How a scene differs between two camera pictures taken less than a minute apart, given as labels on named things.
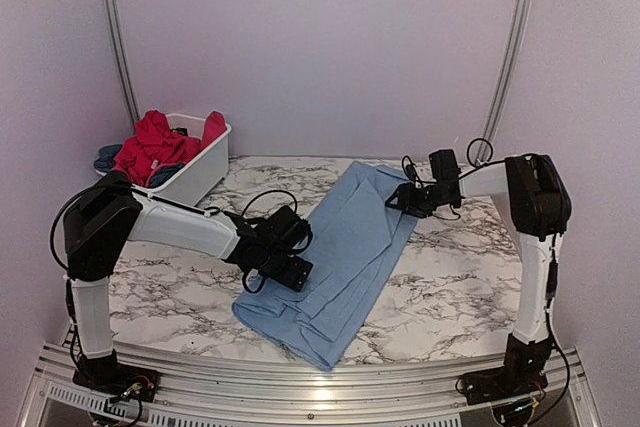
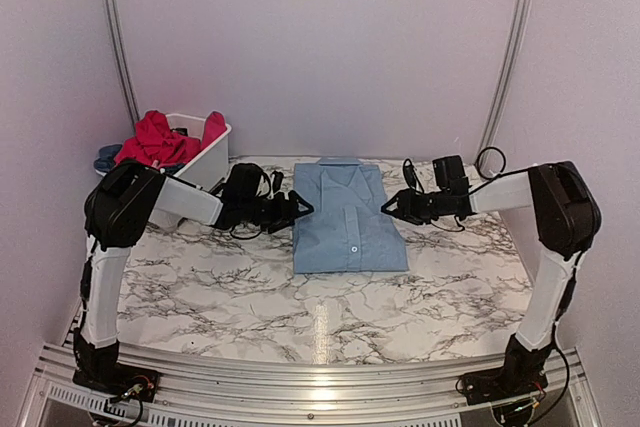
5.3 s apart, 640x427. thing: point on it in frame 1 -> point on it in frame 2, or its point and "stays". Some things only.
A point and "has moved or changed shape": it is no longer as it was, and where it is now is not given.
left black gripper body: x=275 y=255 -> x=267 y=215
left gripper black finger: x=293 y=272 -> x=297 y=199
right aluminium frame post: x=510 y=55 stays
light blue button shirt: x=358 y=241 has moved or changed shape
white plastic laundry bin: x=195 y=180 stays
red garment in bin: x=155 y=145 stays
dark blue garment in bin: x=106 y=161 stays
